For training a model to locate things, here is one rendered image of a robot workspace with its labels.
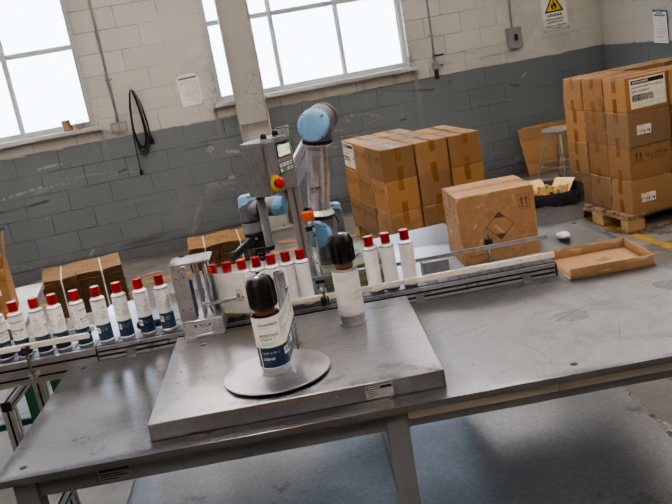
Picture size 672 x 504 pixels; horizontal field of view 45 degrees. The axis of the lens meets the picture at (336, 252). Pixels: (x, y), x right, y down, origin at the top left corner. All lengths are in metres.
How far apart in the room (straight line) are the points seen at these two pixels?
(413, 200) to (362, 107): 2.35
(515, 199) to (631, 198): 3.30
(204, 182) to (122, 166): 0.80
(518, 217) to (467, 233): 0.20
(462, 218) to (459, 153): 3.36
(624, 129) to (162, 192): 4.39
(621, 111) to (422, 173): 1.50
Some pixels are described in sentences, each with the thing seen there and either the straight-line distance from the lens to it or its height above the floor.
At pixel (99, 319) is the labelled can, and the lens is 2.99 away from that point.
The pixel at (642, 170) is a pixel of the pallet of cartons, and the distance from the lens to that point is 6.41.
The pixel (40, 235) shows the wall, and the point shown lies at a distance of 8.40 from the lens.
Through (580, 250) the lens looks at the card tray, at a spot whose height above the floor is 0.85.
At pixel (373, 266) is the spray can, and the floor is 0.98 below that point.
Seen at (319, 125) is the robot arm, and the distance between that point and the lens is 3.02.
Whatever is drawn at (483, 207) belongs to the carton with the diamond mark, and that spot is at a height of 1.07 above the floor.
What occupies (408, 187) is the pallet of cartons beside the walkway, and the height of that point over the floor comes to 0.57.
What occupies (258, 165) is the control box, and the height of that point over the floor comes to 1.40.
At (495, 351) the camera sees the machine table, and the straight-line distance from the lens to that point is 2.42.
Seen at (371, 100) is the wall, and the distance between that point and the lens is 8.54.
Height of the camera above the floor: 1.77
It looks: 15 degrees down
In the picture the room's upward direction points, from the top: 10 degrees counter-clockwise
